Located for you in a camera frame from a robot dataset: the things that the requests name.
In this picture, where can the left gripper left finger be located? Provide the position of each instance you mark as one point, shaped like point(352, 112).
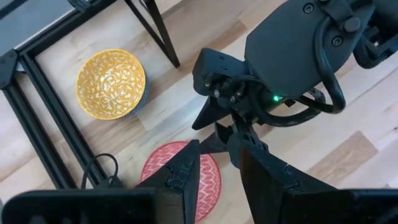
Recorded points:
point(93, 207)

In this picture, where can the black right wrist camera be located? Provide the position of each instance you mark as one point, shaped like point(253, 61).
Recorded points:
point(217, 73)

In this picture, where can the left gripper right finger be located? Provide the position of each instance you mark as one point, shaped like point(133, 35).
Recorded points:
point(311, 205)

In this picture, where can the yellow bowl with blue exterior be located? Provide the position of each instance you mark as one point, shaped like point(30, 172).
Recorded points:
point(109, 84)

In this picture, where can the black aluminium rig frame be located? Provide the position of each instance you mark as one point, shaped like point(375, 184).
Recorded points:
point(46, 124)

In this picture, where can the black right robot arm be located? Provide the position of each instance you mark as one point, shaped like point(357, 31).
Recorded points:
point(379, 34)

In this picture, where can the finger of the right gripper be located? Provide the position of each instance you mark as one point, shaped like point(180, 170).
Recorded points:
point(211, 115)
point(231, 137)

